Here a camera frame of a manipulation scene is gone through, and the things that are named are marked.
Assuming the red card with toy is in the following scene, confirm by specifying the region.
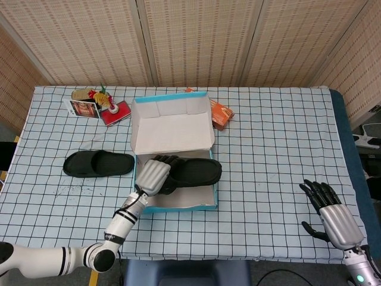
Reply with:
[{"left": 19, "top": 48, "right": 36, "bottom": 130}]
[{"left": 101, "top": 101, "right": 132, "bottom": 128}]

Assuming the gold tin can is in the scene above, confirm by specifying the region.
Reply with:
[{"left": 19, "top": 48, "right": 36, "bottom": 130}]
[{"left": 71, "top": 88, "right": 96, "bottom": 101}]

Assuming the blue checked tablecloth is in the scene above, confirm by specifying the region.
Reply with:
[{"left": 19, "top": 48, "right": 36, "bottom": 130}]
[{"left": 0, "top": 85, "right": 373, "bottom": 266}]

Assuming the blue and white shoe box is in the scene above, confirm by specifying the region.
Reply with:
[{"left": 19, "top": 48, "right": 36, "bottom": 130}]
[{"left": 130, "top": 91, "right": 220, "bottom": 215}]

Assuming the black slipper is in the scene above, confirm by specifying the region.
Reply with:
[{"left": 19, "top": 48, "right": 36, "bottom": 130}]
[
  {"left": 63, "top": 150, "right": 136, "bottom": 179},
  {"left": 154, "top": 154, "right": 223, "bottom": 196}
]

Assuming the woven screen panel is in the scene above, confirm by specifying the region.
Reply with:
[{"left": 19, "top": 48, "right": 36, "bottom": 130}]
[
  {"left": 0, "top": 22, "right": 52, "bottom": 133},
  {"left": 311, "top": 0, "right": 381, "bottom": 129},
  {"left": 240, "top": 0, "right": 370, "bottom": 88},
  {"left": 142, "top": 0, "right": 263, "bottom": 88},
  {"left": 0, "top": 0, "right": 150, "bottom": 87}
]

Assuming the black floor cable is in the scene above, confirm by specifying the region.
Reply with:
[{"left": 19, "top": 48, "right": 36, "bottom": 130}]
[{"left": 257, "top": 269, "right": 314, "bottom": 286}]

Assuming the picture card packet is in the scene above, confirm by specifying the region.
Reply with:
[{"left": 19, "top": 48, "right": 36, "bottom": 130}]
[{"left": 64, "top": 98, "right": 101, "bottom": 120}]

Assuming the white chair base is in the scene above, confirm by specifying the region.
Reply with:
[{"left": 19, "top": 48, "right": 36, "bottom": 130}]
[{"left": 352, "top": 122, "right": 381, "bottom": 150}]

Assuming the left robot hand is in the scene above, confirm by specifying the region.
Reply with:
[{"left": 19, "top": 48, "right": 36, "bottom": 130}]
[{"left": 135, "top": 154, "right": 182, "bottom": 198}]

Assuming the blue padded table edge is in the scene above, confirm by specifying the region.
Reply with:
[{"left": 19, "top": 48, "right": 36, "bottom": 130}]
[{"left": 329, "top": 88, "right": 381, "bottom": 260}]

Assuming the orange cardboard box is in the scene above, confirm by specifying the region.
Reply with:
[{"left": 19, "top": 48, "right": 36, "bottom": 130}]
[{"left": 185, "top": 87, "right": 235, "bottom": 132}]

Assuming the feather shuttlecock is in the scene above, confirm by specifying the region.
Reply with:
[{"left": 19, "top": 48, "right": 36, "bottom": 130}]
[{"left": 89, "top": 82, "right": 119, "bottom": 115}]

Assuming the blue padded seat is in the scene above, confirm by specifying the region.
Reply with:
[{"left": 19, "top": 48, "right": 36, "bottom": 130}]
[{"left": 123, "top": 261, "right": 252, "bottom": 286}]

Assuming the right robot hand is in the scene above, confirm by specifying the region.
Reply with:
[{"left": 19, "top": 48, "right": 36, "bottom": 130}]
[{"left": 299, "top": 178, "right": 366, "bottom": 250}]

